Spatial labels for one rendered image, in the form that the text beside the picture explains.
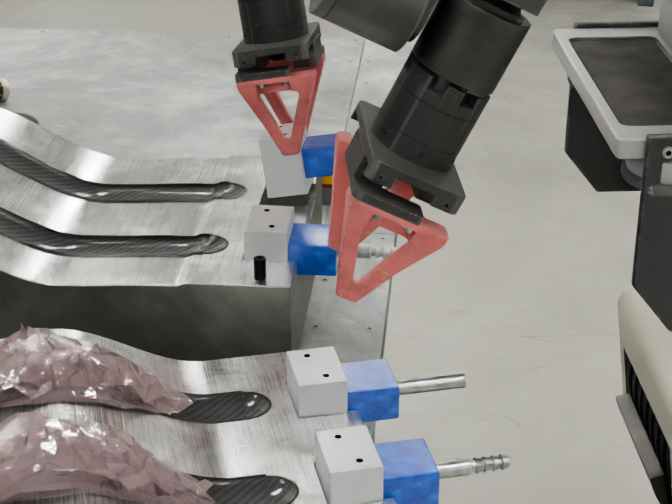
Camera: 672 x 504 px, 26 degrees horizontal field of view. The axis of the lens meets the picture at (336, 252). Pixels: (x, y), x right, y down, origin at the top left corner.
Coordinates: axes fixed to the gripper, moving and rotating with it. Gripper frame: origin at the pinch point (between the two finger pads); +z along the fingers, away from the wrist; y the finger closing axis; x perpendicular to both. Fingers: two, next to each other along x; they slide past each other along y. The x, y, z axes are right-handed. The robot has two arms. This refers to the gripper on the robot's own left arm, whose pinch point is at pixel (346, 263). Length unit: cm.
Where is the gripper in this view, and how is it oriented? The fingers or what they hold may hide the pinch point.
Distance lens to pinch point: 95.8
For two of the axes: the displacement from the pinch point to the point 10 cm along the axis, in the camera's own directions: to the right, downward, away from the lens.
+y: 0.7, 4.5, -8.9
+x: 8.9, 3.7, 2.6
